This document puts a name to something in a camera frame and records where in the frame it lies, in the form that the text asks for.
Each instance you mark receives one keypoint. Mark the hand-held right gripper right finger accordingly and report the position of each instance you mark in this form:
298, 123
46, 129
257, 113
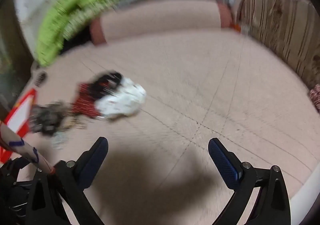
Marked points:
225, 162

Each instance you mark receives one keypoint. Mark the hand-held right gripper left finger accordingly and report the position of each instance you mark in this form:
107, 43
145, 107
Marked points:
92, 162

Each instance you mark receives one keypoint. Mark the red patterned scrunchie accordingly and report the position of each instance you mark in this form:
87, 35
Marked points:
85, 105

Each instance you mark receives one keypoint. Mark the grey fuzzy scrunchie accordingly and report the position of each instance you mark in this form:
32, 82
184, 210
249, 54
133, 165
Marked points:
47, 117

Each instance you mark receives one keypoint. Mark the white scrunchie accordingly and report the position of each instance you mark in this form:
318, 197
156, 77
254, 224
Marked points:
120, 101

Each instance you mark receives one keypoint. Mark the white tray with red border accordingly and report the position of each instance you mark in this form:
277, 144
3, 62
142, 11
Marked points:
20, 112

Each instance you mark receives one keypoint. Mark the person's left forearm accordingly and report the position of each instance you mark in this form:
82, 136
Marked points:
17, 143

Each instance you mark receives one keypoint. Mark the black hair claw clip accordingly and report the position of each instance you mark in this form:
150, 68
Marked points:
40, 78

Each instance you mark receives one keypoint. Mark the maroon patterned cloth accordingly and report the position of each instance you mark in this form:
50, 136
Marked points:
315, 97

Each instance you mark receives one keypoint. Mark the black cloth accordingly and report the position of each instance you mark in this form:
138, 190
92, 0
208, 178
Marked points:
75, 39

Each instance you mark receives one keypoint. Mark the wooden glass-panel door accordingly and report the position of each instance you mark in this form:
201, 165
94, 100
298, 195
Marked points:
12, 64

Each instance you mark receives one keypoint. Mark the striped beige cushion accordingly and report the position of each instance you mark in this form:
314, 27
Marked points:
282, 27

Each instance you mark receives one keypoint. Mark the pink cushion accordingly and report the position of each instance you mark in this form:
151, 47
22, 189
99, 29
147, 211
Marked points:
160, 19

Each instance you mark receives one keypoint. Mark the green blanket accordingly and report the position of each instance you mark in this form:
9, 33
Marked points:
75, 2

